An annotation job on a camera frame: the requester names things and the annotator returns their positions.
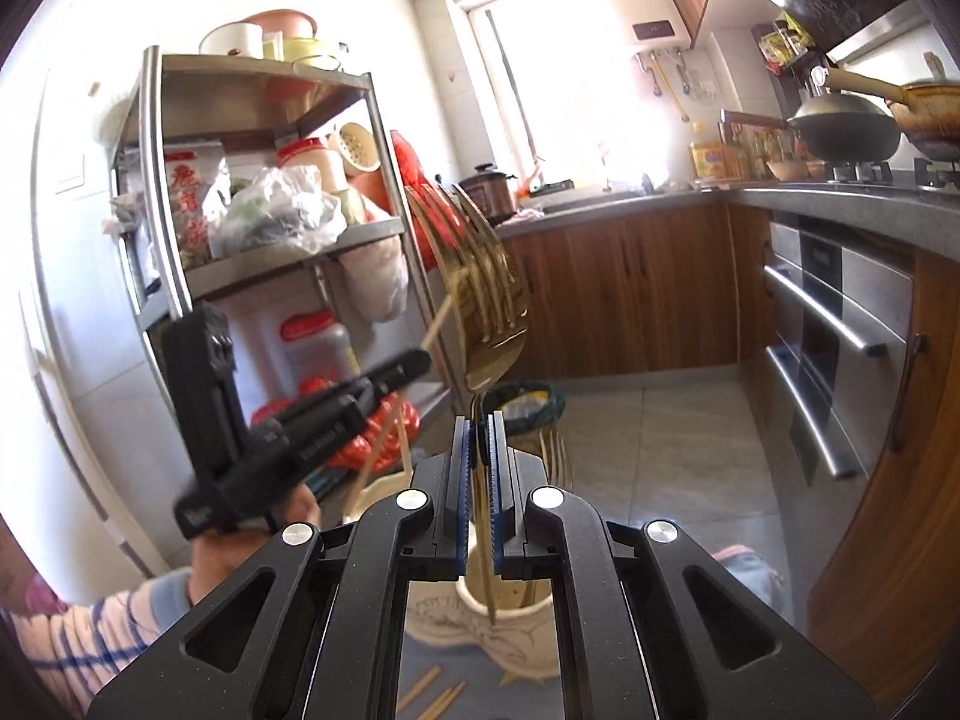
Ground wooden chopstick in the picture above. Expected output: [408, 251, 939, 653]
[416, 681, 467, 720]
[343, 294, 452, 522]
[392, 395, 413, 484]
[395, 665, 443, 713]

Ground silver fork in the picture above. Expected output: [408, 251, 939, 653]
[539, 424, 573, 489]

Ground left forearm striped sleeve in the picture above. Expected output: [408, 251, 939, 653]
[2, 569, 192, 718]

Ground person's left hand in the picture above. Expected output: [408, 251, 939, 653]
[187, 484, 320, 605]

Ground trash bin with bag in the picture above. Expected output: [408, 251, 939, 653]
[483, 380, 566, 437]

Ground red plastic bag on shelf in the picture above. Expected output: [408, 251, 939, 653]
[250, 377, 424, 473]

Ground red lid plastic jar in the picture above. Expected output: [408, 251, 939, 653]
[280, 309, 359, 385]

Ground white floral ceramic utensil holder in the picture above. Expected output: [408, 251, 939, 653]
[405, 525, 560, 683]

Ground hanging white plastic bag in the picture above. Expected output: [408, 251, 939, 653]
[338, 236, 409, 323]

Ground wooden lower cabinets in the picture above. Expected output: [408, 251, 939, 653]
[505, 203, 958, 718]

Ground hanging red plastic bag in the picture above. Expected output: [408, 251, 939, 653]
[391, 130, 454, 271]

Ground metal shelf rack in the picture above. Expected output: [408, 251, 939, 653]
[101, 44, 452, 430]

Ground brown rice cooker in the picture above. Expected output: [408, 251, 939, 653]
[460, 163, 517, 226]

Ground yellow tin can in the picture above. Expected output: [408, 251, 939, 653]
[690, 140, 729, 181]

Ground stainless built-in oven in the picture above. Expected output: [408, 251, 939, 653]
[761, 211, 914, 629]

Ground white water heater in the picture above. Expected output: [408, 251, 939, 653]
[612, 0, 693, 50]

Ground black wok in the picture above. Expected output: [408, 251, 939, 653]
[719, 93, 901, 164]

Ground grey countertop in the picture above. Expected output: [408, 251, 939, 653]
[496, 182, 958, 262]

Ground brown pan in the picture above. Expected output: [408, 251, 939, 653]
[811, 67, 960, 164]

